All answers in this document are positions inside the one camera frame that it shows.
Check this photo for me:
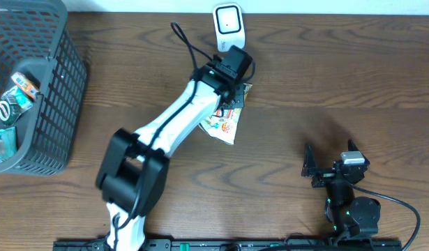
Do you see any yellow snack bag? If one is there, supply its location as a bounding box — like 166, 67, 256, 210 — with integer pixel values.
198, 82, 253, 146

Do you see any orange Kleenex tissue pack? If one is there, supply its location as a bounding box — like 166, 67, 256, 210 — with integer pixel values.
11, 72, 40, 100

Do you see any green Kleenex tissue pack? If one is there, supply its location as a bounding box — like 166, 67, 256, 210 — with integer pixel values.
1, 86, 33, 112

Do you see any teal wet wipes pack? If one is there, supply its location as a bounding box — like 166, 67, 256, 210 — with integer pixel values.
0, 127, 17, 163

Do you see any dark green snack pack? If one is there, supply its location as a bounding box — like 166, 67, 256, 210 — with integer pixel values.
0, 100, 21, 126

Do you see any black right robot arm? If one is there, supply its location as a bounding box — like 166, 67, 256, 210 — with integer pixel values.
301, 140, 381, 245

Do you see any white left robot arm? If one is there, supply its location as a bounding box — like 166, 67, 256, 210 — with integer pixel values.
96, 46, 255, 250

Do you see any white barcode scanner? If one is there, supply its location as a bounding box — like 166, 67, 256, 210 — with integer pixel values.
212, 3, 246, 52

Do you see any grey plastic mesh basket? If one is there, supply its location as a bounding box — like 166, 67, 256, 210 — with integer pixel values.
0, 0, 88, 176

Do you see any black mounting rail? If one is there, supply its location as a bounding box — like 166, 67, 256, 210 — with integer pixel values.
52, 236, 402, 251

